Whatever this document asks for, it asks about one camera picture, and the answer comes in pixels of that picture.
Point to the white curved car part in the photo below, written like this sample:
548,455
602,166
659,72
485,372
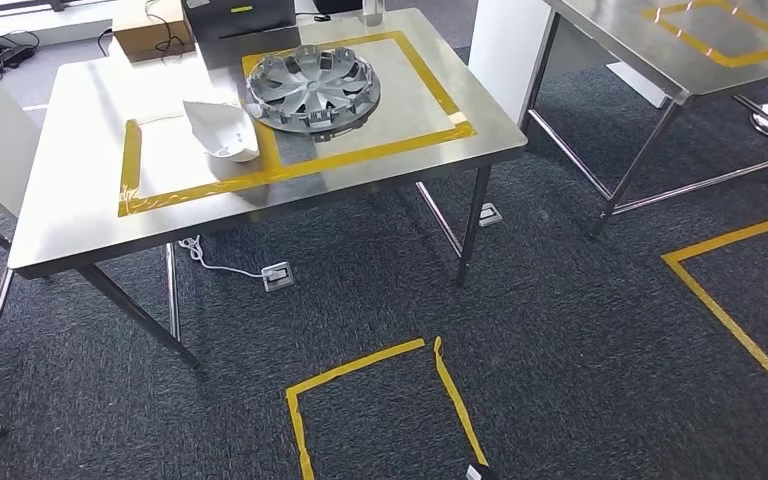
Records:
222,132

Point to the steel workbench table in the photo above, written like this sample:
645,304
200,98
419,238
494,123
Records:
258,166

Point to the black robot body part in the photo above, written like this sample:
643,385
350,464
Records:
480,472

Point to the grey floor socket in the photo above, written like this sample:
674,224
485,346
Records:
277,276
490,215

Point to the yellow floor tape square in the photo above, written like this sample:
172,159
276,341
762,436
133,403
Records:
357,366

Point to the grey wheel cover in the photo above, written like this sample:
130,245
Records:
314,89

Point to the clear water bottle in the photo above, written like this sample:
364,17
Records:
372,12

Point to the black laptop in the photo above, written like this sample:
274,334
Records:
241,16

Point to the brown cardboard box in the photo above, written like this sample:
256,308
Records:
139,30

